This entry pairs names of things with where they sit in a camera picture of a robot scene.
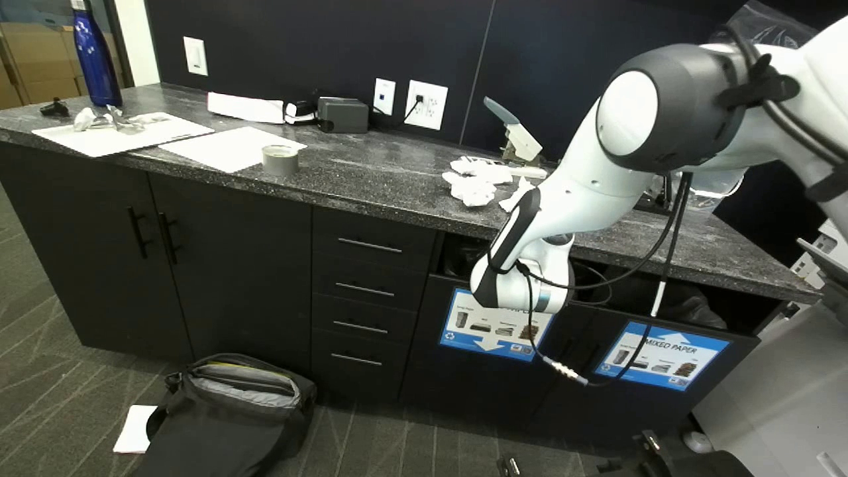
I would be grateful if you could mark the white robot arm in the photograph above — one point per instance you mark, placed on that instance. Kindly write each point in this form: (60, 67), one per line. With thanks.
(682, 106)

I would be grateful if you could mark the black recycle bin bag left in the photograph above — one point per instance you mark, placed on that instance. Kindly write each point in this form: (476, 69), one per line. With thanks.
(460, 254)

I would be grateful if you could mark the black recycle bin bag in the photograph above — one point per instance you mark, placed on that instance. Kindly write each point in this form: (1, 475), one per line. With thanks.
(460, 254)
(682, 303)

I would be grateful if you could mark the black recycle bin bag right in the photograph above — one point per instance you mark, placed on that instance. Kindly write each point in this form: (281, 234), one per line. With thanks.
(682, 303)

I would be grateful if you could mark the black cabinet with drawers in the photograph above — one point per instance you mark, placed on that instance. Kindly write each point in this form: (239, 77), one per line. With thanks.
(333, 269)

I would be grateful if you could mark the left mixed paper sign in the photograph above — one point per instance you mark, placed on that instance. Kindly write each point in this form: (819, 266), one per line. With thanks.
(495, 328)

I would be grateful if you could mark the mixed paper sign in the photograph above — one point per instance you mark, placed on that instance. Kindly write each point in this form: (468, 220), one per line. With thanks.
(662, 355)
(495, 328)

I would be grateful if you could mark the grey white stapler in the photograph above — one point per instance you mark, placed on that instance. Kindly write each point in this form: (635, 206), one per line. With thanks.
(521, 142)

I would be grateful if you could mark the black power adapter box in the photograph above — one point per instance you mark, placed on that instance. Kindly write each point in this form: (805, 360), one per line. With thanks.
(344, 115)

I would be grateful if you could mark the roll of grey tape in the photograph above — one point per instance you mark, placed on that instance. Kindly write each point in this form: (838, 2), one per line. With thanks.
(281, 153)

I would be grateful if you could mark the white paper sheet right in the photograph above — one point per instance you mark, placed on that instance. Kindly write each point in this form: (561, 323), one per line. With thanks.
(231, 148)

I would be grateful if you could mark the white paper sheet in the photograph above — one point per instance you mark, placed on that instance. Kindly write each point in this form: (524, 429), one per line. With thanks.
(231, 148)
(142, 131)

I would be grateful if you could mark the white folded paper stack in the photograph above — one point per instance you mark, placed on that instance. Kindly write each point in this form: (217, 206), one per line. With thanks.
(250, 110)

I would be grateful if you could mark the black grey backpack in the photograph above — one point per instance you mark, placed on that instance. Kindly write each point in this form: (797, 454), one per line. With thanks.
(230, 416)

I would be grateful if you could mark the right mixed paper sign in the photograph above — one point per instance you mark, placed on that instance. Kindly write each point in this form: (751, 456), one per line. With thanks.
(662, 355)

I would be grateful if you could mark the white paper sheet left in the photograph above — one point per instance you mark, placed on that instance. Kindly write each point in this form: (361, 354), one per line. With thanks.
(142, 131)

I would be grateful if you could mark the white paper on floor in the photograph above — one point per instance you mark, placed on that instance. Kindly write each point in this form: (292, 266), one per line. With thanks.
(134, 434)

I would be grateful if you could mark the blue water bottle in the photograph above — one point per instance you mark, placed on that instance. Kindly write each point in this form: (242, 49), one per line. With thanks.
(95, 55)

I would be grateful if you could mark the white double wall outlet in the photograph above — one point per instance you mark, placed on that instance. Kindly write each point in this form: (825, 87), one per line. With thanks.
(426, 103)

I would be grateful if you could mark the white small wall plate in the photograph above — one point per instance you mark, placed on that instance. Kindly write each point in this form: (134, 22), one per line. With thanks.
(382, 95)

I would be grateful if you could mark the white light switch plate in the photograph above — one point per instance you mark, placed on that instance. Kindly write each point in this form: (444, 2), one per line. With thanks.
(194, 55)

